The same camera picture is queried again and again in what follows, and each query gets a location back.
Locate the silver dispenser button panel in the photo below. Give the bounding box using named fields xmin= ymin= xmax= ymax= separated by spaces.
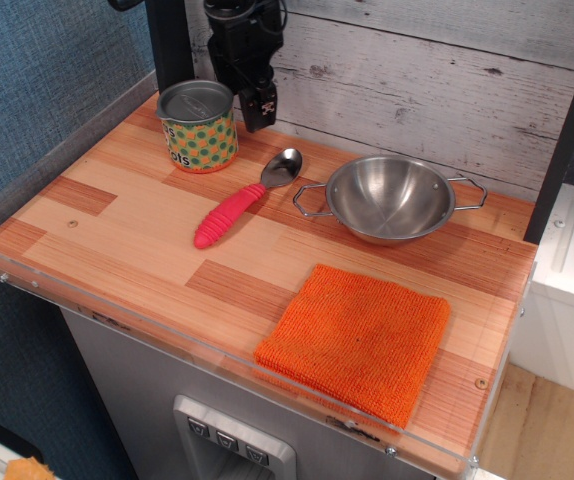
xmin=173 ymin=395 xmax=298 ymax=479

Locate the white toy sink unit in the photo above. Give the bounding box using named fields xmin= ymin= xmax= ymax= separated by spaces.
xmin=509 ymin=185 xmax=574 ymax=390

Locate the dark vertical post right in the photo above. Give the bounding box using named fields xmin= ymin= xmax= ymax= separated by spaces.
xmin=523 ymin=95 xmax=574 ymax=245

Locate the steel two-handled bowl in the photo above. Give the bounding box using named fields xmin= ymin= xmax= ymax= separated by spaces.
xmin=293 ymin=155 xmax=488 ymax=245

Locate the pink handled metal spoon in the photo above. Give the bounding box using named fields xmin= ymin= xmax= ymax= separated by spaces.
xmin=193 ymin=148 xmax=303 ymax=249

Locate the orange object bottom left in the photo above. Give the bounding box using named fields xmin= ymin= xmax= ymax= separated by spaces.
xmin=3 ymin=457 xmax=56 ymax=480

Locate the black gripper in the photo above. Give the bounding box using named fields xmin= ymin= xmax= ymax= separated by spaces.
xmin=203 ymin=0 xmax=287 ymax=133

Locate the peas and carrots can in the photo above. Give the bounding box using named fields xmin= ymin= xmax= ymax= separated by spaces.
xmin=156 ymin=79 xmax=238 ymax=174

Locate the grey toy fridge cabinet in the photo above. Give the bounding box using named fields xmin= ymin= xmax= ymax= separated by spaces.
xmin=63 ymin=310 xmax=431 ymax=479

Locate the orange knitted cloth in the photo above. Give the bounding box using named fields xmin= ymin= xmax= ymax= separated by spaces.
xmin=254 ymin=264 xmax=451 ymax=428

